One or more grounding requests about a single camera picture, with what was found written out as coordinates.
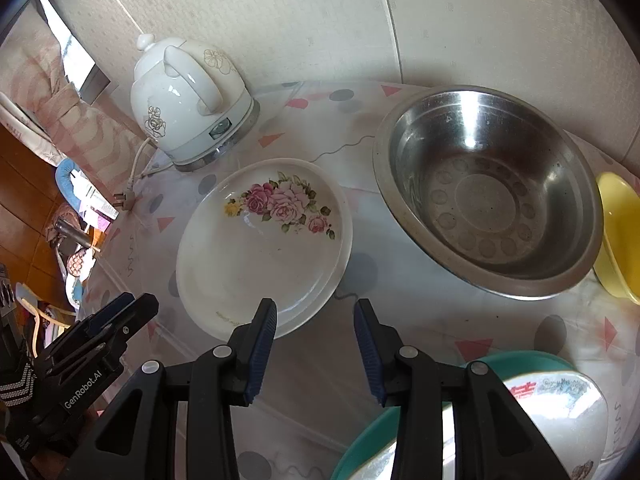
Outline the teal plate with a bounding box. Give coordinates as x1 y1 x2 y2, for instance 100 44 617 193
330 351 581 480

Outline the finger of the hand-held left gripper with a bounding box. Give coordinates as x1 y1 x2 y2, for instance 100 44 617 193
100 294 160 347
80 292 136 328

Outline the window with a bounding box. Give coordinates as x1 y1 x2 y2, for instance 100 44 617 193
35 0 112 106

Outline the light blue plastic item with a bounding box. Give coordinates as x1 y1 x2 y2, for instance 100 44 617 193
55 158 83 211

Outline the white rose print plate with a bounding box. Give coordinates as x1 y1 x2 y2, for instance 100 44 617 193
176 158 353 339

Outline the beige clothes hanger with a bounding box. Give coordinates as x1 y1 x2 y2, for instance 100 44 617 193
17 282 76 356

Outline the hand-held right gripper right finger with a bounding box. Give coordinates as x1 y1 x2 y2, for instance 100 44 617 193
354 299 573 480

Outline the yellow plate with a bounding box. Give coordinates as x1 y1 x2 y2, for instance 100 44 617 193
592 171 640 306

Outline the stainless steel basin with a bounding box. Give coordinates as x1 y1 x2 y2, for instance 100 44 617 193
372 85 605 300

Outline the white ceramic electric kettle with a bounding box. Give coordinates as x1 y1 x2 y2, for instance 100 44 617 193
131 34 260 173

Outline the white patterned tablecloth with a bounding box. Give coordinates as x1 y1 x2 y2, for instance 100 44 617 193
75 80 640 480

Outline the white plate with red print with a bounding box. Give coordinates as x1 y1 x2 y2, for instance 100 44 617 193
350 370 610 480

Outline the pink patterned cloth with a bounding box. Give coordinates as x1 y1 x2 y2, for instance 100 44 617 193
0 25 156 196

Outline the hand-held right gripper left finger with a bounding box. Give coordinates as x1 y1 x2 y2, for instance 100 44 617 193
65 299 277 480

